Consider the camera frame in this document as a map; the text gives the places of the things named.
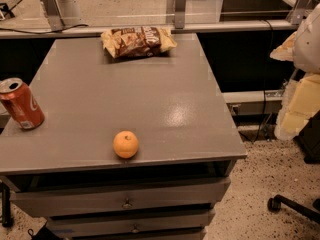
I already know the brown chip bag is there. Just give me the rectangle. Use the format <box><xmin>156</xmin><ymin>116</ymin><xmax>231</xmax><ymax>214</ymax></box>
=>
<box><xmin>101</xmin><ymin>26</ymin><xmax>177</xmax><ymax>58</ymax></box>

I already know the red soda can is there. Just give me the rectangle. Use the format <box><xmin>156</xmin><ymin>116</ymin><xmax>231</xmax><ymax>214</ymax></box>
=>
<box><xmin>0</xmin><ymin>78</ymin><xmax>45</xmax><ymax>130</ymax></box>

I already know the left metal bracket post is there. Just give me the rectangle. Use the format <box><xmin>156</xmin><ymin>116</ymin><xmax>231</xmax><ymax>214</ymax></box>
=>
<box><xmin>41</xmin><ymin>0</ymin><xmax>64</xmax><ymax>31</ymax></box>

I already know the grey metal rail frame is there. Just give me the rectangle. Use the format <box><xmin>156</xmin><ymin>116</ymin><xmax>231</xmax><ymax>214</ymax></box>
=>
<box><xmin>0</xmin><ymin>20</ymin><xmax>298</xmax><ymax>39</ymax></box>

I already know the grey drawer cabinet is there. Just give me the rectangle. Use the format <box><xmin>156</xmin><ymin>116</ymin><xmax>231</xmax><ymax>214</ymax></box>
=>
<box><xmin>0</xmin><ymin>34</ymin><xmax>246</xmax><ymax>240</ymax></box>

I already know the right metal bracket post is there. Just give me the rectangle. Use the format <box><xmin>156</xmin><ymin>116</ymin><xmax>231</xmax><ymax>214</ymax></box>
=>
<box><xmin>286</xmin><ymin>0</ymin><xmax>312</xmax><ymax>25</ymax></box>

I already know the orange fruit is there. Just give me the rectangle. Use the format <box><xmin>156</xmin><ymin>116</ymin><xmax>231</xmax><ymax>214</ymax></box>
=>
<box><xmin>113</xmin><ymin>131</ymin><xmax>139</xmax><ymax>159</ymax></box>

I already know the metal bracket post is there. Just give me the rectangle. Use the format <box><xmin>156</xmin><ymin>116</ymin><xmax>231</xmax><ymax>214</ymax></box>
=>
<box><xmin>41</xmin><ymin>0</ymin><xmax>64</xmax><ymax>31</ymax></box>
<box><xmin>174</xmin><ymin>0</ymin><xmax>186</xmax><ymax>29</ymax></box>
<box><xmin>286</xmin><ymin>0</ymin><xmax>312</xmax><ymax>25</ymax></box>

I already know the grey drawer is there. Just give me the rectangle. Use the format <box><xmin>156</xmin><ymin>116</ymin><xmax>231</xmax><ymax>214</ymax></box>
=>
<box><xmin>47</xmin><ymin>209</ymin><xmax>215</xmax><ymax>238</ymax></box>
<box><xmin>11</xmin><ymin>177</ymin><xmax>231</xmax><ymax>217</ymax></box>

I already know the black office chair base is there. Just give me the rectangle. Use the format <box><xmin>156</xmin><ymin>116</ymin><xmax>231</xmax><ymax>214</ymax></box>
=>
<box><xmin>267</xmin><ymin>195</ymin><xmax>320</xmax><ymax>224</ymax></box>

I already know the black cable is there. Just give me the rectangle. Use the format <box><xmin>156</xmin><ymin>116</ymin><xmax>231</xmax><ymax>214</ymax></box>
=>
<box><xmin>0</xmin><ymin>23</ymin><xmax>89</xmax><ymax>35</ymax></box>

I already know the middle grey drawer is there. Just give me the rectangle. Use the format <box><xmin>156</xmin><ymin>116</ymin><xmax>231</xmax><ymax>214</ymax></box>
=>
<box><xmin>47</xmin><ymin>209</ymin><xmax>215</xmax><ymax>238</ymax></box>

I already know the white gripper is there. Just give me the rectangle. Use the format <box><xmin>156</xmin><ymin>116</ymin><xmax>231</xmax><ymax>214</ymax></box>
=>
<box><xmin>270</xmin><ymin>4</ymin><xmax>320</xmax><ymax>140</ymax></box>

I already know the black stand leg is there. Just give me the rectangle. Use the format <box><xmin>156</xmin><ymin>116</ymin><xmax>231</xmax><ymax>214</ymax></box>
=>
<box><xmin>0</xmin><ymin>183</ymin><xmax>13</xmax><ymax>228</ymax></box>

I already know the top grey drawer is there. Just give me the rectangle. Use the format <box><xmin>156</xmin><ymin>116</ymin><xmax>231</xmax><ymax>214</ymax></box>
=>
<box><xmin>11</xmin><ymin>177</ymin><xmax>231</xmax><ymax>217</ymax></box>

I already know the middle metal bracket post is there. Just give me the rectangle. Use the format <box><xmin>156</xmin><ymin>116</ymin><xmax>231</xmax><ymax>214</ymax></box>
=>
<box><xmin>174</xmin><ymin>0</ymin><xmax>186</xmax><ymax>29</ymax></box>

